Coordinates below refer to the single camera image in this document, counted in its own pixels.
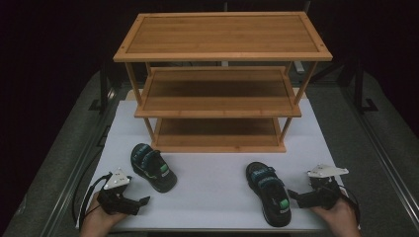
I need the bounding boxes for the wooden three-tier shoe rack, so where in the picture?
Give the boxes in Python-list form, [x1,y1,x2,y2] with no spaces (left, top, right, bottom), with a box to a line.
[113,11,334,154]

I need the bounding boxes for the person's right hand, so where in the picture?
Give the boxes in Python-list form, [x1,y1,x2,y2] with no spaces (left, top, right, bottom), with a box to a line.
[309,197,363,237]

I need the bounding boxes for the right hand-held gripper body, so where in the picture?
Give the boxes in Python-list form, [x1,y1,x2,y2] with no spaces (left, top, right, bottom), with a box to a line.
[306,163,350,210]

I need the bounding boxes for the white table mat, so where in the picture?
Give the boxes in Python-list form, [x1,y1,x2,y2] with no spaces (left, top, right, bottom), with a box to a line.
[76,97,361,232]

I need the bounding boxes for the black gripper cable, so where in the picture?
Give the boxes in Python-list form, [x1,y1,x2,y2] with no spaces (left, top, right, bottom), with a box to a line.
[71,172,114,230]

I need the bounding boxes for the black metal stand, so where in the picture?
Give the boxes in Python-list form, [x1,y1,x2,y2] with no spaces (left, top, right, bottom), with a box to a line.
[353,60,379,115]
[88,60,116,116]

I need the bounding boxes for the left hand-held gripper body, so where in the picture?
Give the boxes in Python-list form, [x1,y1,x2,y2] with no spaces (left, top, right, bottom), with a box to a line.
[96,168,142,216]

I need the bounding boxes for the aluminium table rail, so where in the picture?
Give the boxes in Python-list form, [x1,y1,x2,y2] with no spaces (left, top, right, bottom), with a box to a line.
[341,87,419,228]
[39,87,127,237]

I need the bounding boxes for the black green sandal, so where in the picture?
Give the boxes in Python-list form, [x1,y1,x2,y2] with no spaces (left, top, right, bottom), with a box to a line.
[245,161,293,228]
[129,142,178,194]

